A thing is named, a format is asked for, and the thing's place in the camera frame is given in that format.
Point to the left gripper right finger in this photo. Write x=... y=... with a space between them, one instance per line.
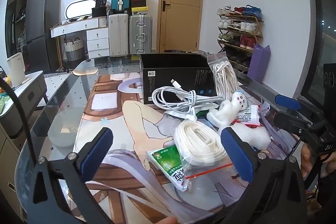
x=275 y=191

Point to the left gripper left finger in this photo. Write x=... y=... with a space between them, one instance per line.
x=49 y=204

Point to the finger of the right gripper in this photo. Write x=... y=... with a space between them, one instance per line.
x=291 y=124
x=287 y=102

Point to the white foam block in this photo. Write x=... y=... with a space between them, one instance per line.
x=256 y=137

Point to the red white tissue pack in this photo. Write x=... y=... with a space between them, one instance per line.
x=249 y=116

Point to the bagged white rope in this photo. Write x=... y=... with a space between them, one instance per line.
x=200 y=149
x=226 y=82

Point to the white plush doll keychain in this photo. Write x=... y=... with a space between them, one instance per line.
x=228 y=110

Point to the green medicine sachet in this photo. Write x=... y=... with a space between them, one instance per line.
x=172 y=165

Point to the purple bag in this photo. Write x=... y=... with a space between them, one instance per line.
x=259 y=63

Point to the anime print desk mat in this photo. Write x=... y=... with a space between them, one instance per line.
x=134 y=183

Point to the shoe rack with shoes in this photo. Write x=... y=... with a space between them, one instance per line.
x=239 y=32

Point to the black cardboard box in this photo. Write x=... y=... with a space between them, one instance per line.
x=190 y=70

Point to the white electric kettle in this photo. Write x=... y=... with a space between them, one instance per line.
x=17 y=70

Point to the woven laundry basket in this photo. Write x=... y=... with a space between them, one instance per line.
x=74 y=50

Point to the wooden door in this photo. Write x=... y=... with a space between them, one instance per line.
x=179 y=25

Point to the silver suitcase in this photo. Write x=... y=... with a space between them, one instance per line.
x=140 y=33

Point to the white dresser with drawers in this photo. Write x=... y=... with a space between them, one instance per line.
x=96 y=30

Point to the white suitcase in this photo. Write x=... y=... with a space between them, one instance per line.
x=118 y=32

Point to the black refrigerator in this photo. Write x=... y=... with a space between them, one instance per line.
x=41 y=15

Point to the oval mirror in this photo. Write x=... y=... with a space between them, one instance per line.
x=79 y=8

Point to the black handbag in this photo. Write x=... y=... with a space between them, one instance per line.
x=99 y=9

